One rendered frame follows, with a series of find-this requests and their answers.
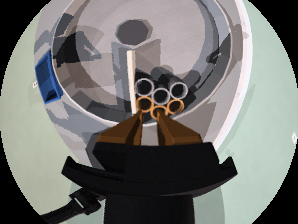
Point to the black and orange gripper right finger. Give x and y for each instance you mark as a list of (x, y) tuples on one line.
[(175, 133)]

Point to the bronze bushing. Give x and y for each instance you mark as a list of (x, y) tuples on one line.
[(154, 114), (175, 108), (145, 106)]

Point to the grey metal ring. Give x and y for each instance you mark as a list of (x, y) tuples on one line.
[(179, 94), (144, 91), (163, 99)]

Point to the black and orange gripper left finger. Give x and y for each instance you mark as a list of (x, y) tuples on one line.
[(125, 132)]

